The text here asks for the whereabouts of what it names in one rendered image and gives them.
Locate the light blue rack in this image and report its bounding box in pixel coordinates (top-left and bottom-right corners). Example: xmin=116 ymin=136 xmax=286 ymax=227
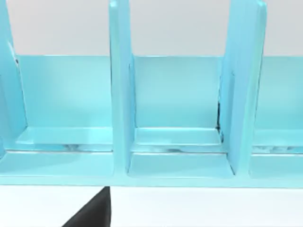
xmin=0 ymin=0 xmax=303 ymax=188

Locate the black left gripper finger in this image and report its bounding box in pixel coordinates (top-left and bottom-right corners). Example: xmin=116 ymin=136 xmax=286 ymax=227
xmin=61 ymin=186 xmax=112 ymax=227

